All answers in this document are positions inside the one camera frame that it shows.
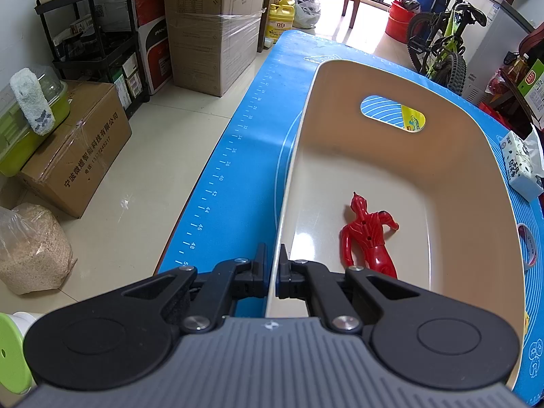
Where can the large wrapped cardboard box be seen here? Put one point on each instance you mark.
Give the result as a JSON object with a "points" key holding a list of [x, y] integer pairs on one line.
{"points": [[204, 42]]}

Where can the black shelf rack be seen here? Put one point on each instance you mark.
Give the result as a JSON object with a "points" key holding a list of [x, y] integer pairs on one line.
{"points": [[97, 57]]}

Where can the dark wooden table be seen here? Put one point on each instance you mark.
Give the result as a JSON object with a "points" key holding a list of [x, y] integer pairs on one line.
{"points": [[512, 91]]}

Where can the green plastic container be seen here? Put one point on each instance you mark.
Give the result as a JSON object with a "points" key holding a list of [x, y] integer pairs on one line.
{"points": [[17, 140]]}

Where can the green bicycle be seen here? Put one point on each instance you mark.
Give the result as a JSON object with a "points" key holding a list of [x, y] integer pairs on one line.
{"points": [[452, 68]]}

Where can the white plastic bag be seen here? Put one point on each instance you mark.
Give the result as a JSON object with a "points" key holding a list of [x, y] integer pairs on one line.
{"points": [[307, 8]]}

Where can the clear tape roll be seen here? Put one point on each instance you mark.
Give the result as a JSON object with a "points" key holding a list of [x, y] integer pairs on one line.
{"points": [[521, 231]]}

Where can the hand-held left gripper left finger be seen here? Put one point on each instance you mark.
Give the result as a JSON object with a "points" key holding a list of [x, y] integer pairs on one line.
{"points": [[263, 273]]}

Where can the brown printed cardboard box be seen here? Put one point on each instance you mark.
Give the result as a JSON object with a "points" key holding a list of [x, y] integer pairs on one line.
{"points": [[85, 153]]}

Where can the white chest freezer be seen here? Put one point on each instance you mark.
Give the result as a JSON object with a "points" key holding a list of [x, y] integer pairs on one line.
{"points": [[493, 38]]}

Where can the beige plastic bin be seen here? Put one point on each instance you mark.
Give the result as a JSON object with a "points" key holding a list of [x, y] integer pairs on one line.
{"points": [[425, 170]]}

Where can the maroon bag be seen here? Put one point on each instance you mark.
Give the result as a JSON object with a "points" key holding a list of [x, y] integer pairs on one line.
{"points": [[535, 42]]}

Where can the white fluffy duster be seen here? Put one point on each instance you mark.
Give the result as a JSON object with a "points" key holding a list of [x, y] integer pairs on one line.
{"points": [[32, 102]]}

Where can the white red appliance box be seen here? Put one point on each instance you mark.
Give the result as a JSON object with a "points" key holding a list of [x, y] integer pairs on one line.
{"points": [[157, 55]]}

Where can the green and white stool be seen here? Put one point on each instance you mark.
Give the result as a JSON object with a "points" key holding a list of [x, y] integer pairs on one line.
{"points": [[10, 357]]}

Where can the red toy figure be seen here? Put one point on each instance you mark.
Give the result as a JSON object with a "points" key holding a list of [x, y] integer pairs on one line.
{"points": [[367, 238]]}

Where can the white printed tissue pack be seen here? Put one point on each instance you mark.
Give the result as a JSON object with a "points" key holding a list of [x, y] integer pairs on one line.
{"points": [[520, 165]]}

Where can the yellow printed card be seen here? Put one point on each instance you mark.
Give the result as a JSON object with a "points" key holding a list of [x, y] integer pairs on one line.
{"points": [[411, 119]]}

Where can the blue silicone mat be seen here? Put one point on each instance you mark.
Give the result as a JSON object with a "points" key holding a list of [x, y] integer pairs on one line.
{"points": [[255, 157]]}

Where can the red bucket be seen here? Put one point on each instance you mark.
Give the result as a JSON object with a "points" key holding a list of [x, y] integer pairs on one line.
{"points": [[397, 25]]}

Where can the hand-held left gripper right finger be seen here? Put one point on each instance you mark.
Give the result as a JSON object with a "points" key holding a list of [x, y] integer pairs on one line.
{"points": [[280, 277]]}

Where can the clear bag of grain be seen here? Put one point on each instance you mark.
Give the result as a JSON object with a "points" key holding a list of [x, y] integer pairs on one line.
{"points": [[29, 250]]}

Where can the green printed carton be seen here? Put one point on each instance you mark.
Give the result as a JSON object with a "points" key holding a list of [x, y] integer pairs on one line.
{"points": [[536, 89]]}

